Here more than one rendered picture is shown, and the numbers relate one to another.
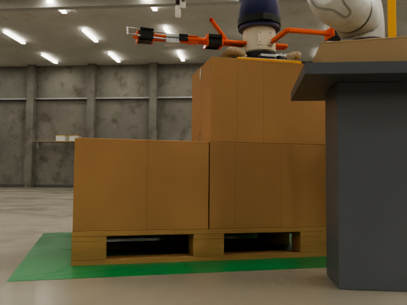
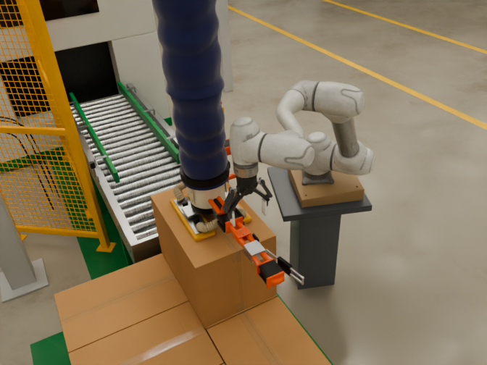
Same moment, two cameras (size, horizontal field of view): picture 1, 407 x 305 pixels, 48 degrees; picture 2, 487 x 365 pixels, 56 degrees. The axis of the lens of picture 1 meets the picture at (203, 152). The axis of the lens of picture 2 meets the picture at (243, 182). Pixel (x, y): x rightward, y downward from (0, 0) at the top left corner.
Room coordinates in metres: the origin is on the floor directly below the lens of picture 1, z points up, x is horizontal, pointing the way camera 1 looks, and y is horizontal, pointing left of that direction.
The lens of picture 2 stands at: (2.54, 1.45, 2.33)
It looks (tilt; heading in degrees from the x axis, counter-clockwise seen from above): 35 degrees down; 258
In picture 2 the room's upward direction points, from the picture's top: 3 degrees counter-clockwise
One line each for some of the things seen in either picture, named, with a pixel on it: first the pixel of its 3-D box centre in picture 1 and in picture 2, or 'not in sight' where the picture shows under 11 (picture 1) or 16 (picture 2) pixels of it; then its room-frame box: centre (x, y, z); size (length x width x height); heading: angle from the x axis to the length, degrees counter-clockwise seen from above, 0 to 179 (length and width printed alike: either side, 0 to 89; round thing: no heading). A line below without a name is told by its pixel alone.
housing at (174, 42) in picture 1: (171, 40); (254, 251); (2.25, 0.16, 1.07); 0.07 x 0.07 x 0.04; 14
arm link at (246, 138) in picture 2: not in sight; (248, 140); (2.24, 0.13, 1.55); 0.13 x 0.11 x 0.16; 140
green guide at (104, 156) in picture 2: not in sight; (85, 131); (3.10, -2.05, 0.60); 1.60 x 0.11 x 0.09; 105
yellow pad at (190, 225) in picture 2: not in sight; (190, 214); (2.45, -0.27, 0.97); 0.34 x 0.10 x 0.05; 104
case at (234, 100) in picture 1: (256, 108); (212, 244); (2.37, -0.27, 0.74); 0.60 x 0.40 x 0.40; 104
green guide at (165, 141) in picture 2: not in sight; (148, 114); (2.58, -2.18, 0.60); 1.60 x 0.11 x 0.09; 105
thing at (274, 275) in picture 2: (145, 37); (269, 273); (2.22, 0.30, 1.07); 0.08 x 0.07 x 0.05; 104
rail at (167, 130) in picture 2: not in sight; (172, 140); (2.43, -1.85, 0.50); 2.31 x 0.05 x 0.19; 105
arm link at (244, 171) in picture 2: not in sight; (246, 166); (2.26, 0.12, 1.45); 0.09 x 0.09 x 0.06
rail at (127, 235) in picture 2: not in sight; (91, 164); (3.07, -1.69, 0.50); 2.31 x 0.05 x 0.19; 105
